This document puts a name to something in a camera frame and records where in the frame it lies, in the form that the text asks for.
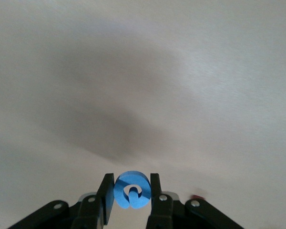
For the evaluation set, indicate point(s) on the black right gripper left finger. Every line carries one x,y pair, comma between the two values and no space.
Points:
107,195

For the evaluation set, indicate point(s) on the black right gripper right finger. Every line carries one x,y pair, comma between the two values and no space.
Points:
155,188

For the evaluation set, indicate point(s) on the blue foam letter G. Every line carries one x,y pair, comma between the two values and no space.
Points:
120,190

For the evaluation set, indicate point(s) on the dark red foam letter I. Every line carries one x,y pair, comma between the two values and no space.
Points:
197,197

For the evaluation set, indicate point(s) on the brown table cover sheet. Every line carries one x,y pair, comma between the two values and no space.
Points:
143,47

